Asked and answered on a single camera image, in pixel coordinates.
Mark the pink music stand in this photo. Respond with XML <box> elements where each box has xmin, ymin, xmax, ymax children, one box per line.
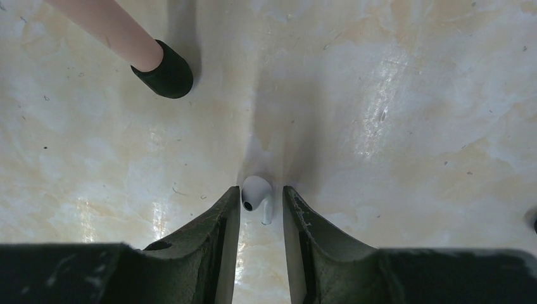
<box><xmin>47</xmin><ymin>0</ymin><xmax>194</xmax><ymax>99</ymax></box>

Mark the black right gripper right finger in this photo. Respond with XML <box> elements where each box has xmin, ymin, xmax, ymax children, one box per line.
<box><xmin>282</xmin><ymin>186</ymin><xmax>536</xmax><ymax>303</ymax></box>

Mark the white earbud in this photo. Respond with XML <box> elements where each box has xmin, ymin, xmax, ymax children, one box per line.
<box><xmin>241</xmin><ymin>175</ymin><xmax>275</xmax><ymax>225</ymax></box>

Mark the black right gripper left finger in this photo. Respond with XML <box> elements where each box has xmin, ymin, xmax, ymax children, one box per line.
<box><xmin>1</xmin><ymin>186</ymin><xmax>241</xmax><ymax>303</ymax></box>

